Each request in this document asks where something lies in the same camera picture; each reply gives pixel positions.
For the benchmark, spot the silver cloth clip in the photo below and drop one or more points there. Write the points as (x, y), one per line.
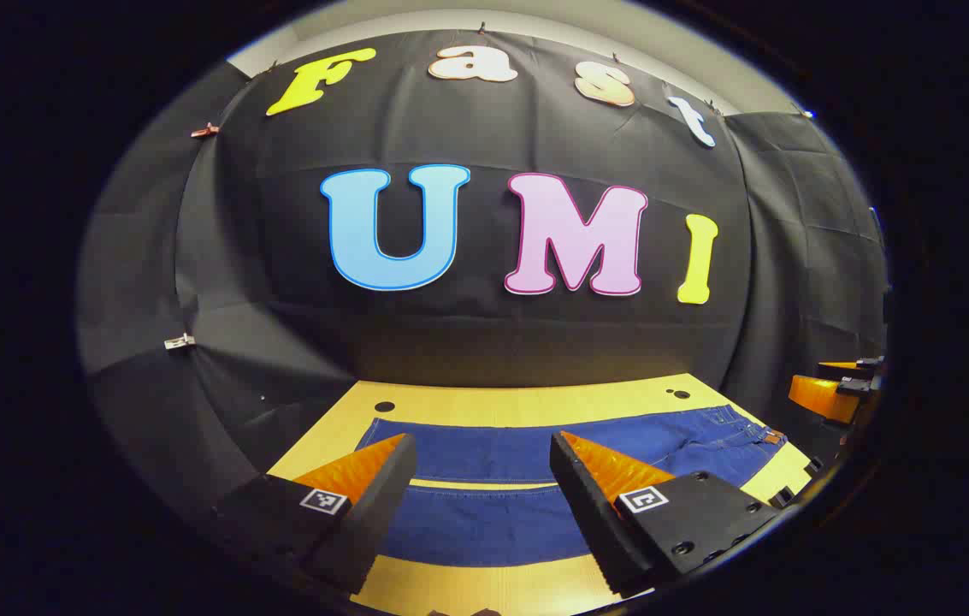
(180, 341)

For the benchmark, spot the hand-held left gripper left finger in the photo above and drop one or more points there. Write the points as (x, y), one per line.
(381, 505)

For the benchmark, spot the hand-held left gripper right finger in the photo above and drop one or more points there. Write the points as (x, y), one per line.
(591, 513)

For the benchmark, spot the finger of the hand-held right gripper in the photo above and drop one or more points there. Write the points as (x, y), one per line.
(822, 395)
(843, 369)

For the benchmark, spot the black round table grommet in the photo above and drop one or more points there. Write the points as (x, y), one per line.
(384, 406)
(681, 394)

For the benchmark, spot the red cloth clip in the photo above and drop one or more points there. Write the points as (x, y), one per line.
(204, 130)

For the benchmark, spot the blue denim jeans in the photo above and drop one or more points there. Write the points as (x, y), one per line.
(493, 453)

